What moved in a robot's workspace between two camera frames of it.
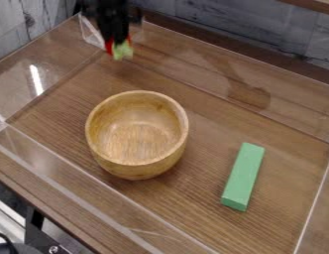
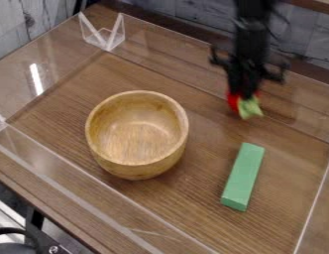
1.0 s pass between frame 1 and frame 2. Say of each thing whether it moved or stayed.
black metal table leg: stayed
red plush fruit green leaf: moved
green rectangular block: stayed
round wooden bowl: stayed
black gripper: moved
